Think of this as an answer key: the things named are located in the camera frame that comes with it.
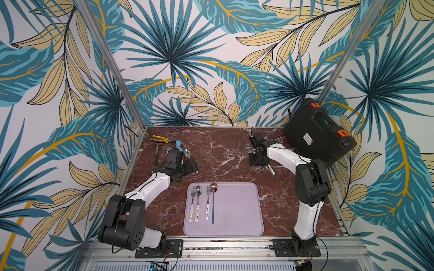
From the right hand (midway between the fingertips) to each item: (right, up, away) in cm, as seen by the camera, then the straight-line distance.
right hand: (255, 162), depth 97 cm
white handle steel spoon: (+10, -5, +1) cm, 11 cm away
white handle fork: (-26, -15, -7) cm, 31 cm away
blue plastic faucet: (-46, +11, +10) cm, 48 cm away
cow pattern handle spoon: (-40, +5, +6) cm, 41 cm away
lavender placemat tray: (-11, -24, -11) cm, 28 cm away
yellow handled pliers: (-59, +13, +13) cm, 62 cm away
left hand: (-36, -2, -7) cm, 37 cm away
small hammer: (-59, +3, +6) cm, 59 cm away
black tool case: (+31, +16, -5) cm, 35 cm away
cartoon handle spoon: (-31, -14, -9) cm, 36 cm away
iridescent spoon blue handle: (-24, -13, -7) cm, 28 cm away
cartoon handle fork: (-34, -14, -8) cm, 38 cm away
